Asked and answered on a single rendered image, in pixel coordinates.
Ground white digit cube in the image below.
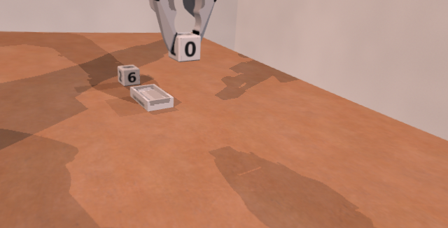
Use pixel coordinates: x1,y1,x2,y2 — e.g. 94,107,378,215
168,32,201,62
118,65,140,86

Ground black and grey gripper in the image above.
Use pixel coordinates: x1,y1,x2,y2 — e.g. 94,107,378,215
149,0,216,52

